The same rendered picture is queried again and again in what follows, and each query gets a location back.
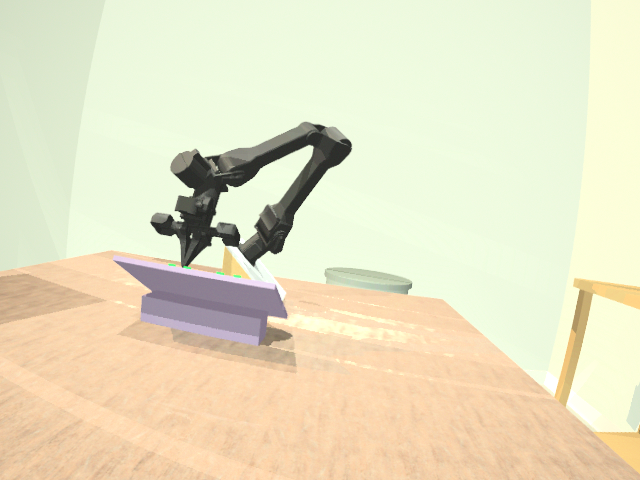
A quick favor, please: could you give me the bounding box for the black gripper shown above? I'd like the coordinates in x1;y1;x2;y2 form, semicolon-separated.
150;193;241;268

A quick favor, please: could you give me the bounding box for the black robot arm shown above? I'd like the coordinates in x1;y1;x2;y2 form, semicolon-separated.
170;122;352;267

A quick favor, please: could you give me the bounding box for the pale lavender switch panel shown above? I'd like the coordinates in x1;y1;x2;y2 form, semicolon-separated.
112;256;288;346

